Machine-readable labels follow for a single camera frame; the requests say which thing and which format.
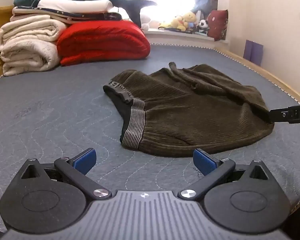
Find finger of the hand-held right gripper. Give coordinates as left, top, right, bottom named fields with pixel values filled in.
left=269, top=108, right=291, bottom=124

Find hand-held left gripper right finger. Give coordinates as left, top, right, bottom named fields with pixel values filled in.
left=178, top=148, right=270, bottom=201

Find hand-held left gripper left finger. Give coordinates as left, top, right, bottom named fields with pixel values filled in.
left=20, top=148, right=112, bottom=201

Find brown corduroy pants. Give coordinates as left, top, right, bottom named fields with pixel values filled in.
left=103, top=62, right=275, bottom=157

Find red cushion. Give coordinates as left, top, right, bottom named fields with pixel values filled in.
left=207, top=9, right=229, bottom=42

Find red folded blanket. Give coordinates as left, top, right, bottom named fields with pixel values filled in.
left=56, top=20, right=151, bottom=67

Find panda plush toy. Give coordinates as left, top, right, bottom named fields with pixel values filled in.
left=197, top=19, right=211, bottom=32

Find cream folded blanket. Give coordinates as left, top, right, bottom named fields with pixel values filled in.
left=0, top=14, right=67, bottom=77

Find yellow bear plush toy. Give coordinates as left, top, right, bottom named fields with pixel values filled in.
left=175, top=12, right=197, bottom=31

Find small yellow plush toy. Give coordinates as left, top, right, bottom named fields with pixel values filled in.
left=158, top=20, right=178, bottom=29

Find navy patterned folded blanket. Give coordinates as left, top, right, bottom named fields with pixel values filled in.
left=12, top=6, right=122, bottom=22

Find white plush toy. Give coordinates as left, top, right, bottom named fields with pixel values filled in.
left=139, top=14, right=152, bottom=32

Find white folded blanket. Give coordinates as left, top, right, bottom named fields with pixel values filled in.
left=37, top=0, right=113, bottom=13

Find purple wall pad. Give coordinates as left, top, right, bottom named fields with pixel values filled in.
left=243, top=39, right=253, bottom=61
left=251, top=41, right=264, bottom=66

